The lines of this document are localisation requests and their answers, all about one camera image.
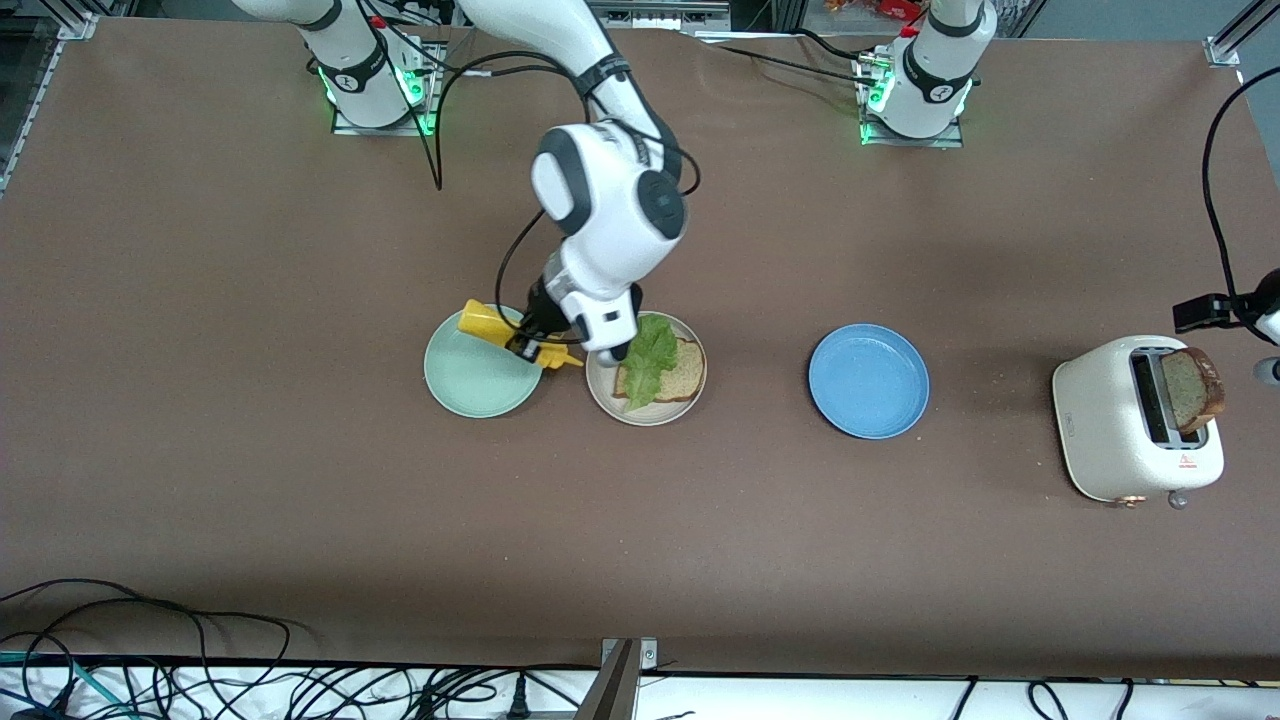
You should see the thin black cable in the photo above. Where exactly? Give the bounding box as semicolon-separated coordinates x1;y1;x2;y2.
690;28;881;86

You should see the mint green plate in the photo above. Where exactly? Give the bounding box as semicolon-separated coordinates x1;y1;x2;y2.
424;304;546;419

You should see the teal floor cable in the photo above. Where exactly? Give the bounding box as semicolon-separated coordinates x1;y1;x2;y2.
0;650;136;719

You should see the green lettuce leaf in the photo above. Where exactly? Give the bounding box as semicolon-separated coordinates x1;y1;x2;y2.
622;313;681;413

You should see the yellow mustard squeeze bottle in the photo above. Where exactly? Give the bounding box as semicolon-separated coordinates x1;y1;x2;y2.
458;299;585;372

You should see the light crust bread slice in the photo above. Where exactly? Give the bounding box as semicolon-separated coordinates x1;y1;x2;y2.
613;338;704;404

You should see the aluminium frame corner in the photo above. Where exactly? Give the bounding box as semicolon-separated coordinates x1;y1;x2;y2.
0;0;101;196
1205;0;1280;69

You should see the blue plate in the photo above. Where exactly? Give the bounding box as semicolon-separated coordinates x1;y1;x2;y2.
808;323;931;440

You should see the black looped floor cable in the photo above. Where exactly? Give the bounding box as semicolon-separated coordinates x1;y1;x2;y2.
0;578;293;701

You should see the dark crust bread slice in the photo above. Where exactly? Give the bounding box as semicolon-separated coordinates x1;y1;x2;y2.
1160;347;1226;436

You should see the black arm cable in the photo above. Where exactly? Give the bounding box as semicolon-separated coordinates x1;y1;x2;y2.
495;210;561;346
1202;65;1280;301
365;0;601;191

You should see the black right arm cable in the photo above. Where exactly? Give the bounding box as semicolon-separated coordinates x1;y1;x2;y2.
495;210;561;346
365;0;601;191

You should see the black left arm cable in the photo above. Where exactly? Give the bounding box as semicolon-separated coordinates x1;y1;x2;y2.
1202;65;1280;301

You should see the white two-slot toaster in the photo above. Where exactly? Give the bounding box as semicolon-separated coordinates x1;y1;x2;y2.
1051;335;1226;511

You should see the beige plate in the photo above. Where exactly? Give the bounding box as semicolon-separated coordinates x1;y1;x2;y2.
585;311;708;427

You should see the metal table bracket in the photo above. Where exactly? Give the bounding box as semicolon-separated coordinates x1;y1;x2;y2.
575;637;659;720

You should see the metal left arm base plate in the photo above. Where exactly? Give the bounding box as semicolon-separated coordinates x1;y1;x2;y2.
858;55;966;149

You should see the grey electronics box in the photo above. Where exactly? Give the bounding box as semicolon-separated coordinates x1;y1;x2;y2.
583;0;733;31

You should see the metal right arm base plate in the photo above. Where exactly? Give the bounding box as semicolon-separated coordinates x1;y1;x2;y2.
330;40;441;136

